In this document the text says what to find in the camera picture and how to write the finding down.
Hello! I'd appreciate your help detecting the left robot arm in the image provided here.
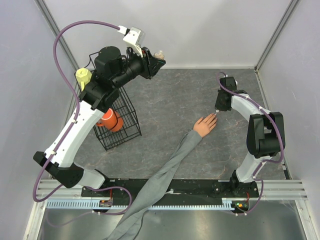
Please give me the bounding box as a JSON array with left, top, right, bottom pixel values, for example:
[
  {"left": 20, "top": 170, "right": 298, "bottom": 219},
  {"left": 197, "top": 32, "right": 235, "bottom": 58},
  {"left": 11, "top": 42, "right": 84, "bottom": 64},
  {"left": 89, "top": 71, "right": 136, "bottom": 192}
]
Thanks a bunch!
[{"left": 33, "top": 46, "right": 166, "bottom": 197}]

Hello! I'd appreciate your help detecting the mannequin hand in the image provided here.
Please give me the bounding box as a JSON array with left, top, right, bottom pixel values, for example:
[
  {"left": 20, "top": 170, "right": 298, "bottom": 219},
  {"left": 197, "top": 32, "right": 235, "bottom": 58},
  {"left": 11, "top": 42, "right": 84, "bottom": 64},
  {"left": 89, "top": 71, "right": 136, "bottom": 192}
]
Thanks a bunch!
[{"left": 193, "top": 113, "right": 218, "bottom": 138}]

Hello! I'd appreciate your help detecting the yellow mug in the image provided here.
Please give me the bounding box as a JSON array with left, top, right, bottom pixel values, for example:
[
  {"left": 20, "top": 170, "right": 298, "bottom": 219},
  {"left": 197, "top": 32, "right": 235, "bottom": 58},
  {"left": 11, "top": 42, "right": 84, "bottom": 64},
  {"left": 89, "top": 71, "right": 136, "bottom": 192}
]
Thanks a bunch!
[{"left": 75, "top": 68, "right": 92, "bottom": 92}]

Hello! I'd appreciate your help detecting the grey sleeve forearm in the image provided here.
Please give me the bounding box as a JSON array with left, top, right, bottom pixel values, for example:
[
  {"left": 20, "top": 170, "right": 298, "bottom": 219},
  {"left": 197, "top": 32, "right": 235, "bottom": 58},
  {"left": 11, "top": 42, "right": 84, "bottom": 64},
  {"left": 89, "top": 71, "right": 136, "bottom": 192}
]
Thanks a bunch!
[{"left": 107, "top": 130, "right": 202, "bottom": 240}]

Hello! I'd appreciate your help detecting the orange mug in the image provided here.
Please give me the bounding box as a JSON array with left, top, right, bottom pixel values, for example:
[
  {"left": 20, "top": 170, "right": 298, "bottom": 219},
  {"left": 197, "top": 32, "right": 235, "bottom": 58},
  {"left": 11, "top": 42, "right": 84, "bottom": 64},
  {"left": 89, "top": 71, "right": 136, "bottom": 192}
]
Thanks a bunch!
[{"left": 96, "top": 108, "right": 124, "bottom": 132}]

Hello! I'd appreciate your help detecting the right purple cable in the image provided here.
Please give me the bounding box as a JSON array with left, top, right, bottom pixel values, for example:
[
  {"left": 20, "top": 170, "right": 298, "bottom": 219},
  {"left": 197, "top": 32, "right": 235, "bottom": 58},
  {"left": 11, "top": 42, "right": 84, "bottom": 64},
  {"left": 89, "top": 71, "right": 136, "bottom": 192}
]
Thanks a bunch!
[{"left": 216, "top": 71, "right": 286, "bottom": 216}]

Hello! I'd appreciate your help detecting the nail polish bottle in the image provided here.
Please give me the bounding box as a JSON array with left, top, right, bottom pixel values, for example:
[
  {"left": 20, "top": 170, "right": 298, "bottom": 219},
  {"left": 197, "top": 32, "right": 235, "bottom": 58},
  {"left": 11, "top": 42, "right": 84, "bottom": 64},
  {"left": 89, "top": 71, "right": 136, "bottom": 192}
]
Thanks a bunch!
[{"left": 153, "top": 50, "right": 165, "bottom": 60}]

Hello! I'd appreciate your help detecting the light blue cable duct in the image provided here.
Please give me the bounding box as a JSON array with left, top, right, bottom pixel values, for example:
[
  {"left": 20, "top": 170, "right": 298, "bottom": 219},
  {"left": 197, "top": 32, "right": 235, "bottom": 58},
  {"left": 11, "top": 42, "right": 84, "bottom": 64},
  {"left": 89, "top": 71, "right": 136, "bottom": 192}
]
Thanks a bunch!
[{"left": 46, "top": 197, "right": 258, "bottom": 211}]

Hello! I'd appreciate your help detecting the purple cable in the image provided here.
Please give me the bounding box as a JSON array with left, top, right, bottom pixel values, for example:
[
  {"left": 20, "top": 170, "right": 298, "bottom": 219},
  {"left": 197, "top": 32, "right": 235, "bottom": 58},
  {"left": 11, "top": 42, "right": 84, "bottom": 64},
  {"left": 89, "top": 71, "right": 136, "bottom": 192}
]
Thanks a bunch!
[
  {"left": 32, "top": 21, "right": 121, "bottom": 203},
  {"left": 216, "top": 71, "right": 286, "bottom": 216}
]

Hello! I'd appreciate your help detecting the black wire rack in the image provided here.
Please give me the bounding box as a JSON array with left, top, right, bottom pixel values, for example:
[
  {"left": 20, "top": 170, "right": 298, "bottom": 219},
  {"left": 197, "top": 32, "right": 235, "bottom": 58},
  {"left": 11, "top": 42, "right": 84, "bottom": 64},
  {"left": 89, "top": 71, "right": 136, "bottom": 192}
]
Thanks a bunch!
[{"left": 79, "top": 46, "right": 144, "bottom": 151}]

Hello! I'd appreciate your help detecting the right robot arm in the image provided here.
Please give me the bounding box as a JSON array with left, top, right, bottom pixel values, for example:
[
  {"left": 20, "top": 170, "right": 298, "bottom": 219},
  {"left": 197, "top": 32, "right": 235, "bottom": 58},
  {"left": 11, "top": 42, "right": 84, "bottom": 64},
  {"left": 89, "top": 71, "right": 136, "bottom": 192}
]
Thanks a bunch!
[{"left": 214, "top": 72, "right": 286, "bottom": 197}]

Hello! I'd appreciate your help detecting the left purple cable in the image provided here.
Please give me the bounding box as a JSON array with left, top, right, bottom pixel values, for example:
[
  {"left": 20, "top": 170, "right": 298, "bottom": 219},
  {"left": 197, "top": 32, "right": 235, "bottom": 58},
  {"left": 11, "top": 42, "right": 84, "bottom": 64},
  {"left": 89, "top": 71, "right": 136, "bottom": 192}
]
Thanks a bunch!
[{"left": 32, "top": 21, "right": 121, "bottom": 203}]

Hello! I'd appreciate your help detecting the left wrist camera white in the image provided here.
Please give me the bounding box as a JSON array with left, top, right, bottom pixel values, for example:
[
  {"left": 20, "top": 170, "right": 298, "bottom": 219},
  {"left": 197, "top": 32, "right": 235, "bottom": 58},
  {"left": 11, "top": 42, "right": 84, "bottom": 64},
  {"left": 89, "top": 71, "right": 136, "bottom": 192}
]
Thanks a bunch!
[{"left": 118, "top": 25, "right": 145, "bottom": 53}]

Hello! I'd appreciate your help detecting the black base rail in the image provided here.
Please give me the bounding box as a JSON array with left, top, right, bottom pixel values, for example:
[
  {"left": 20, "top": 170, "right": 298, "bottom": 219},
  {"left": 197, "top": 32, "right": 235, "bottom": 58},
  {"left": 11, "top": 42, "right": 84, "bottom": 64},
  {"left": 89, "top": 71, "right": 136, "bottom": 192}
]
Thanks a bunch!
[{"left": 81, "top": 178, "right": 259, "bottom": 207}]

